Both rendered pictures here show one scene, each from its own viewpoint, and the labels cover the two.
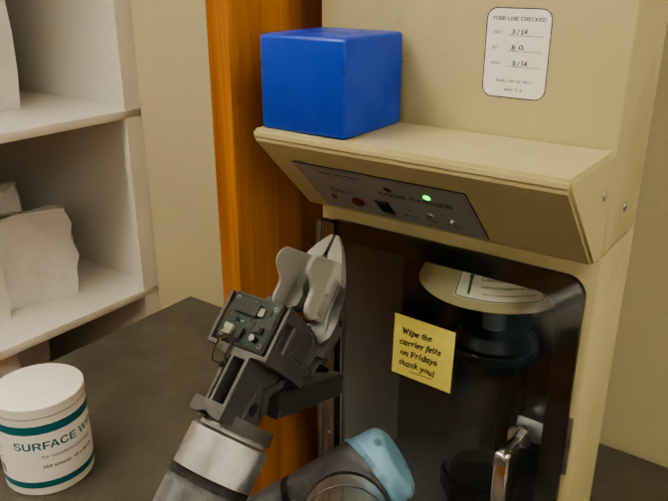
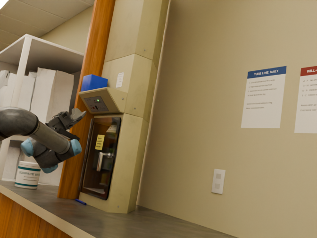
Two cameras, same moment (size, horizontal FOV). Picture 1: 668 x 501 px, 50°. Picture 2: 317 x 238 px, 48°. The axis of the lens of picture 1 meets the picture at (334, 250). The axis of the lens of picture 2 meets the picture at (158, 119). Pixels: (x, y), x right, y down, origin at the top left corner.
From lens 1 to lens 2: 1.41 m
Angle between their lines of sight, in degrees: 34
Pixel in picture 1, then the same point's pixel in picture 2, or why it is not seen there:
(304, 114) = (85, 88)
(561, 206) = (107, 93)
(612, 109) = (128, 86)
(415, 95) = not seen: hidden behind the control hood
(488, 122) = not seen: hidden behind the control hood
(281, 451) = (73, 178)
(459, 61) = (114, 82)
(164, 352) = not seen: hidden behind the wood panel
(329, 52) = (89, 76)
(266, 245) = (81, 123)
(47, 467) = (24, 179)
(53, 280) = (54, 178)
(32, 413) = (26, 163)
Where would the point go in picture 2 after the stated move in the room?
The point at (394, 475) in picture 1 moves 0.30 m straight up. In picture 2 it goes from (74, 142) to (85, 80)
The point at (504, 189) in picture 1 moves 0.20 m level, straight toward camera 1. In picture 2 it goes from (102, 91) to (72, 79)
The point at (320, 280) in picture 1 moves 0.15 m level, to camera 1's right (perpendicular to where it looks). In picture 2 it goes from (77, 113) to (104, 116)
